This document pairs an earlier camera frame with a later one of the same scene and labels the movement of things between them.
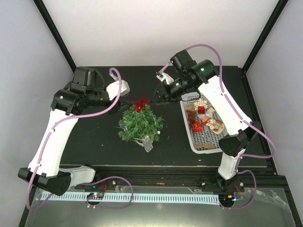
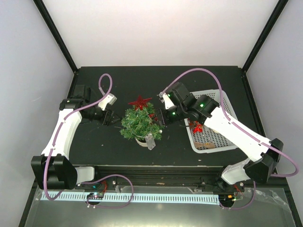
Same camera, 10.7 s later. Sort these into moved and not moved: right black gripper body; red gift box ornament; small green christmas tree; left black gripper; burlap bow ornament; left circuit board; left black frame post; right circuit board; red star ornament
Moved: red gift box ornament; small green christmas tree; red star ornament; left black gripper; right black gripper body
Not moved: left circuit board; right circuit board; burlap bow ornament; left black frame post
